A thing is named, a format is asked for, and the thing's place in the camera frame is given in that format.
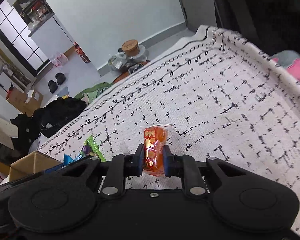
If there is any cardboard box on floor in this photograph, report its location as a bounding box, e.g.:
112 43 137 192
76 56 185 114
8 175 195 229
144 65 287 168
7 88 43 117

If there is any brown instant noodle cup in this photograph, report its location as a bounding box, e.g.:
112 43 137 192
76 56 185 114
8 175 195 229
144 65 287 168
121 40 140 57

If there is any right black slipper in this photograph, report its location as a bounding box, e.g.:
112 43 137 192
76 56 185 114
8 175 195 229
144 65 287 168
55 72 66 86

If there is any black hanging coat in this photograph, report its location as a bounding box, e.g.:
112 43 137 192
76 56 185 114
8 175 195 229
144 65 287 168
214 0 300 55

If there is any black framed glass door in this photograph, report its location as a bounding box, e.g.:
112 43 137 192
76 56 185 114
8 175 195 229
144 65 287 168
0 0 50 77

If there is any left black slipper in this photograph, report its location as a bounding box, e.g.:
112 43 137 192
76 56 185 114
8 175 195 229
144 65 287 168
47 80 58 94

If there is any black clothes pile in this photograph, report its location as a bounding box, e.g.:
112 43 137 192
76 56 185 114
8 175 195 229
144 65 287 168
11 98 87 155

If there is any pink grey plush toy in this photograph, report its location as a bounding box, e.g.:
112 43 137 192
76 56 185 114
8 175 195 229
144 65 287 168
271 50 300 82

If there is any green cartoon floor mat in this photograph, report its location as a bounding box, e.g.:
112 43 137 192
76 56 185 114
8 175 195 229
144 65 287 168
75 82 113 99

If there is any brown cardboard box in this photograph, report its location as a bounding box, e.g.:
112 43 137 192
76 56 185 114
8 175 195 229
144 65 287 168
9 151 61 182

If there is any clear plastic trash bag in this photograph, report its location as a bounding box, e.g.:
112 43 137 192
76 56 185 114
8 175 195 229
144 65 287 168
108 53 128 72

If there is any blue triangular snack packet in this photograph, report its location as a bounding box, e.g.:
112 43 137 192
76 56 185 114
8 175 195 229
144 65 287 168
63 135 106 166

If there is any red oil bottle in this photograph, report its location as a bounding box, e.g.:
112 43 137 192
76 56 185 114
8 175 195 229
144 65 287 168
74 42 91 63

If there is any orange jelly snack packet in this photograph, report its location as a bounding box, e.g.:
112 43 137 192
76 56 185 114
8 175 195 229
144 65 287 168
143 124 172 177

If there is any brown round floor mat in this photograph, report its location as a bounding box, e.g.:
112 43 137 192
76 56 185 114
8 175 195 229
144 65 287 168
113 60 149 83

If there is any white black patterned cloth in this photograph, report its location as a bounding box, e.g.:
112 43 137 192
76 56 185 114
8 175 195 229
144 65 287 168
36 24 300 240

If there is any black slipper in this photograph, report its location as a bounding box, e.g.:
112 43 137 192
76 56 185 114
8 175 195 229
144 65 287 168
55 72 66 86
47 80 58 94

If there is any white cabinet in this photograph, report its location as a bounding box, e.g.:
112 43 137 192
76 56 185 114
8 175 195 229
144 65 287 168
28 14 75 60

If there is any grey sneaker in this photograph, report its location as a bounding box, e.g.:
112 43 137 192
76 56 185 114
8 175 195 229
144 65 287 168
128 63 143 75

